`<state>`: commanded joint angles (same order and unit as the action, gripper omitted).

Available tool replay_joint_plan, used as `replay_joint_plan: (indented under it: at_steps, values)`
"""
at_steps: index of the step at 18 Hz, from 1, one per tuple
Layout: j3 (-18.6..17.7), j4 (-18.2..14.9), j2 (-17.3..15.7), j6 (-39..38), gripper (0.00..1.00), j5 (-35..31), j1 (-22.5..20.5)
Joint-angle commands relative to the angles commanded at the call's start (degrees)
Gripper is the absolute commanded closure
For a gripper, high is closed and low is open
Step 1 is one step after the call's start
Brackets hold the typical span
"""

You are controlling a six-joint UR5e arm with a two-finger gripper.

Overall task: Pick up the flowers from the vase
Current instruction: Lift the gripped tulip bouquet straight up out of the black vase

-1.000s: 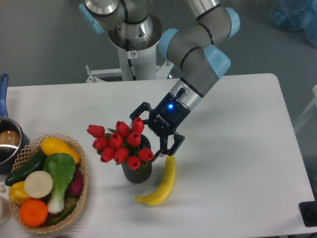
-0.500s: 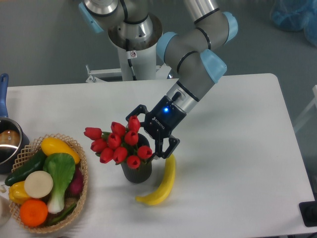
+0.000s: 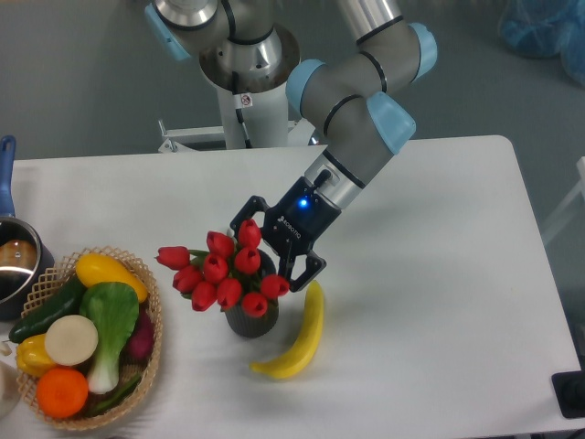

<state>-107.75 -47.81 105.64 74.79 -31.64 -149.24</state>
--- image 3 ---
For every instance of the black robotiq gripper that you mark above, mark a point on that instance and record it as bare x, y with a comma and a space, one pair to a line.
291, 227

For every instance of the red tulip bouquet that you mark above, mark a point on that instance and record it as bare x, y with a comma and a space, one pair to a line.
230, 272

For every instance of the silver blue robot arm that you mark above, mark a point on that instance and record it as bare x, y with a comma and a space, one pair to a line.
350, 105

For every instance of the dark grey ribbed vase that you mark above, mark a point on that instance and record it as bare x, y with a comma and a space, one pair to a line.
248, 326

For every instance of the yellow banana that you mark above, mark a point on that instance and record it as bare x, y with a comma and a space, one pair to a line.
301, 352

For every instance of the purple sweet potato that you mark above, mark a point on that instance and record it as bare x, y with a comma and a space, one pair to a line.
141, 343

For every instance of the green bok choy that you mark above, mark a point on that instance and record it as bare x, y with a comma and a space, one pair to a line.
113, 308

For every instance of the yellow squash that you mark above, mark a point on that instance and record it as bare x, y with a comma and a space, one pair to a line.
95, 268

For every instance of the woven wicker basket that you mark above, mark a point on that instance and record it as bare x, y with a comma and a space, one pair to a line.
49, 282

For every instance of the green chili pepper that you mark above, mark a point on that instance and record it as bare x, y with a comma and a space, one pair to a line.
116, 398

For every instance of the dark green cucumber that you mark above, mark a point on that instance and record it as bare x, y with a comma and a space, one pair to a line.
66, 301

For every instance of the white round radish slice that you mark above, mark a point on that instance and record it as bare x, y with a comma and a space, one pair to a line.
71, 340

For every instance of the orange fruit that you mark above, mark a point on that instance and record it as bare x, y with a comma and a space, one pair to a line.
62, 392

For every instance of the yellow bell pepper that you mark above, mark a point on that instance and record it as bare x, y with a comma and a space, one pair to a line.
32, 357

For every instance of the small garlic piece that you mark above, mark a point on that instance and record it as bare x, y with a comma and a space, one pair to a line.
5, 349

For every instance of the black device at edge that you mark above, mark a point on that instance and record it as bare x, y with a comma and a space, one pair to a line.
569, 390

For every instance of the blue plastic bag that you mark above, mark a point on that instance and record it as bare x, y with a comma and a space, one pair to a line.
546, 29

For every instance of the white metal base frame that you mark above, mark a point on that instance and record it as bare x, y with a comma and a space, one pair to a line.
213, 138

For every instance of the blue handled saucepan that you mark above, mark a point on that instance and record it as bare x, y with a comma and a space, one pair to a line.
24, 256

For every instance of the white furniture frame right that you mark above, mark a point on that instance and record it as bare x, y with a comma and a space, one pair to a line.
566, 209

